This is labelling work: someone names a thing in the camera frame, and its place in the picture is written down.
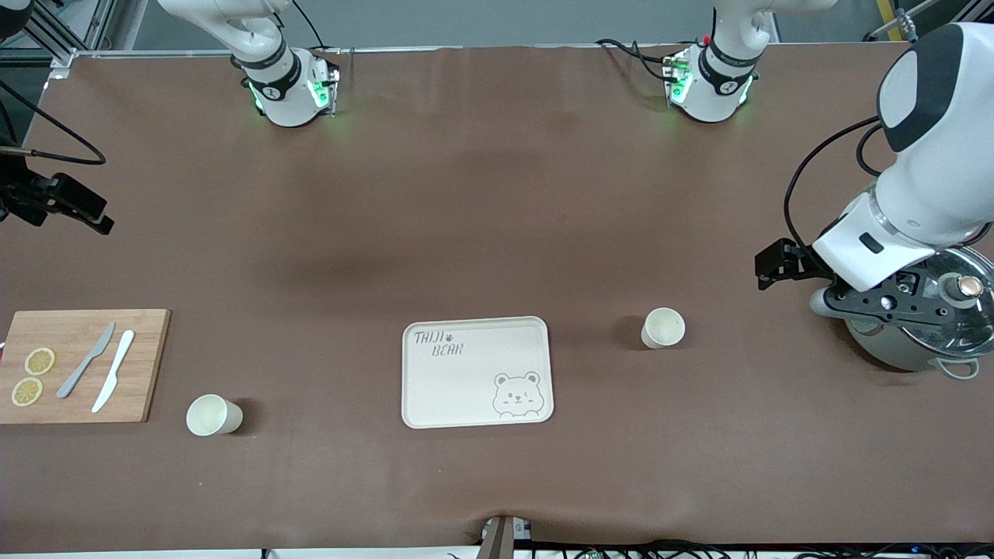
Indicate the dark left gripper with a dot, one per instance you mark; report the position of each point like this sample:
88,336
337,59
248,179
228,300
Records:
794,261

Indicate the white IKEA cup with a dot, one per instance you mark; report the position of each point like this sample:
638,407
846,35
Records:
208,415
662,328

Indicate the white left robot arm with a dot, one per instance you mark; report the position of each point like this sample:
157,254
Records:
932,186

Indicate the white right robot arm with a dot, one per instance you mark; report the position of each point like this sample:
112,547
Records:
283,93

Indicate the stainless steel pot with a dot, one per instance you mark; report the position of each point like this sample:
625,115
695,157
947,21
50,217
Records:
901,353

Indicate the glass pot lid with knob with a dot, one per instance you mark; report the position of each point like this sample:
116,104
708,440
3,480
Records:
968,287

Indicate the white bear print tray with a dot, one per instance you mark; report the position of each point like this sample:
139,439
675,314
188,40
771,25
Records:
466,388

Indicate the wooden cutting board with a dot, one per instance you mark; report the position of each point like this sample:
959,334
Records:
147,365

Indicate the white plastic knife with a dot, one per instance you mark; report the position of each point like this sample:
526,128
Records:
115,369

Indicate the grey plastic knife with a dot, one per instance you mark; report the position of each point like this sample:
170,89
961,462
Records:
84,363

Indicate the lemon slice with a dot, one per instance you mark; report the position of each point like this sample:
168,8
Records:
27,391
39,361

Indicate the black bracket on left arm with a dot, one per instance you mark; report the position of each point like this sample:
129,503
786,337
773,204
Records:
780,262

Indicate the aluminium frame strut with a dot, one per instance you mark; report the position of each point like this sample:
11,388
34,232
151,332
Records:
901,19

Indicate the black bracket on right arm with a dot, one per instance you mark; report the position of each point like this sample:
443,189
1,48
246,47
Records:
66,200

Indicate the aluminium frame profile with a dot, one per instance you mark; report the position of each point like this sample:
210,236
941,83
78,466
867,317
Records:
58,46

